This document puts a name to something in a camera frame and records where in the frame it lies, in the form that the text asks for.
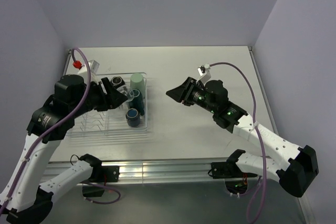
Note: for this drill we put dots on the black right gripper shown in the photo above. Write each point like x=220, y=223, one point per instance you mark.
x=183, y=92

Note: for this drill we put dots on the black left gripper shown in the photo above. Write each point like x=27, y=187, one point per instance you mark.
x=112, y=99

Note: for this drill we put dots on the large clear glass cup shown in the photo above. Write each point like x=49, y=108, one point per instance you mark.
x=116, y=113

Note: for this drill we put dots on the black mug cream interior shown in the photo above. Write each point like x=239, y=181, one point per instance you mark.
x=117, y=81

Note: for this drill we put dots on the dark green mug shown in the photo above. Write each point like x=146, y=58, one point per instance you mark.
x=136, y=101

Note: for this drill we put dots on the light green plastic cup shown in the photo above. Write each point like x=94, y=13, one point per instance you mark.
x=137, y=81

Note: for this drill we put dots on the dark blue mug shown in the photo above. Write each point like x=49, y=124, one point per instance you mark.
x=132, y=117

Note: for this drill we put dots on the small clear glass cup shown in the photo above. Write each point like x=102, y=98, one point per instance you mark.
x=128, y=93

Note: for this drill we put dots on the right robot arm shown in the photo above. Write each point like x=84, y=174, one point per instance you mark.
x=292, y=166

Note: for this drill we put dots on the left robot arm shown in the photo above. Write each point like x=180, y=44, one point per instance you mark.
x=26, y=199

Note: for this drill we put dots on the clear wire dish rack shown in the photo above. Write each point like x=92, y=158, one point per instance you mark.
x=95, y=123

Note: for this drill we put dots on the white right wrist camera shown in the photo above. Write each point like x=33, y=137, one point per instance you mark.
x=204, y=73

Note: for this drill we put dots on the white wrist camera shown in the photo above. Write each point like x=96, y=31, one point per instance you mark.
x=204, y=73
x=83, y=69

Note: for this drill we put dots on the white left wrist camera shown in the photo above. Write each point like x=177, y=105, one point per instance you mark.
x=83, y=69

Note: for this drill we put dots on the aluminium rail frame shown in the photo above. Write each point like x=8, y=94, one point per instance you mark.
x=165, y=171

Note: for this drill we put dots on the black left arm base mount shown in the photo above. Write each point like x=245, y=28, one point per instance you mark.
x=108, y=174

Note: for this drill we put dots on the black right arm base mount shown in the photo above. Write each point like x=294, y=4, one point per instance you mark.
x=226, y=170

